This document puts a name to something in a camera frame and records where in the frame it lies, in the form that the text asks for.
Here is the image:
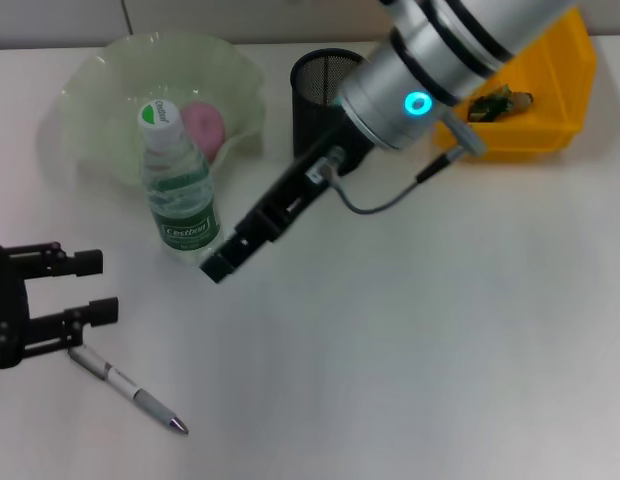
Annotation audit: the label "green plastic wrapper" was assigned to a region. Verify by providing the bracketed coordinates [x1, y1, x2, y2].
[467, 83, 535, 123]

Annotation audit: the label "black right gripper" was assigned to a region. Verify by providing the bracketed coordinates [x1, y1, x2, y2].
[198, 122, 375, 285]

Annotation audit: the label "black mesh pen holder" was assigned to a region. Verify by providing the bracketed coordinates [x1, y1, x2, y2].
[289, 48, 372, 176]

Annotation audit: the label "green glass fruit plate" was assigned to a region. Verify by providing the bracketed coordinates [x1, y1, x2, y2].
[59, 30, 267, 196]

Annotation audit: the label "clear green-label water bottle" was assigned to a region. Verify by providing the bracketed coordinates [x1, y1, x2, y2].
[137, 98, 224, 266]

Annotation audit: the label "right gripper cable with plug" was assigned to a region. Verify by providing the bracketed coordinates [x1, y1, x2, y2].
[314, 112, 486, 216]

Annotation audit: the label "yellow plastic bin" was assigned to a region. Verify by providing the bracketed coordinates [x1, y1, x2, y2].
[432, 7, 599, 162]

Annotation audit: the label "silver ballpoint pen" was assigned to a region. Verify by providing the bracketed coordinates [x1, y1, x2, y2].
[68, 344, 190, 435]

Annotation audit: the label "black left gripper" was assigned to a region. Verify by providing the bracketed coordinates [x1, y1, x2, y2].
[0, 240, 121, 371]

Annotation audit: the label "pink toy peach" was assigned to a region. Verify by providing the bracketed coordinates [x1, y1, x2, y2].
[182, 101, 226, 164]

